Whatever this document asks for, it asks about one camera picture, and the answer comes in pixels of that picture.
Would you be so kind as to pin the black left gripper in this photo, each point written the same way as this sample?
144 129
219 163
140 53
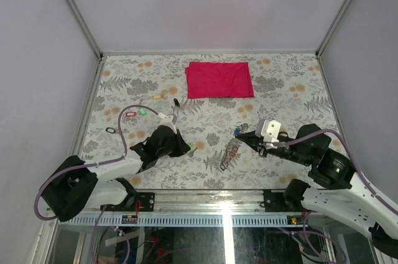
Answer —
183 146

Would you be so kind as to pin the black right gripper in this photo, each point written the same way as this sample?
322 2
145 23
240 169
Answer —
250 138

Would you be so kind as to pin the grey disc with key rings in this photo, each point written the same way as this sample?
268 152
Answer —
231 150

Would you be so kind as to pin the green tag key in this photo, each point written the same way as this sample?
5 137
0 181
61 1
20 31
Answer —
193 148
142 111

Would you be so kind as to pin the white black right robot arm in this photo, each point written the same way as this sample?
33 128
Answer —
333 172

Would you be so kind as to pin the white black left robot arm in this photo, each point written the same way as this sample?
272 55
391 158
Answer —
76 185

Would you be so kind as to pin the black tag key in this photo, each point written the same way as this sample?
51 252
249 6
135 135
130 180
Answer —
177 103
110 130

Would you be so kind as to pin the yellow tag key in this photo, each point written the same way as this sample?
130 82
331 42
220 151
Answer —
162 95

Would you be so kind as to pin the red folded cloth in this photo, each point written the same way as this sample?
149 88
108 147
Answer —
218 80

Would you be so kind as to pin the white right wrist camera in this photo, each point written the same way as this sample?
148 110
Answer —
268 130

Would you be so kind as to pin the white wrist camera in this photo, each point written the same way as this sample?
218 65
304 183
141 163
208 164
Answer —
168 121
268 130

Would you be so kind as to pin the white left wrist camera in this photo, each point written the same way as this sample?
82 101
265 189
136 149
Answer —
168 121

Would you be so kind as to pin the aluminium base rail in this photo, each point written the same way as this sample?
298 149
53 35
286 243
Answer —
205 202

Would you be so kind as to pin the white slotted cable duct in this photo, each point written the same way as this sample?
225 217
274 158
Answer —
185 220

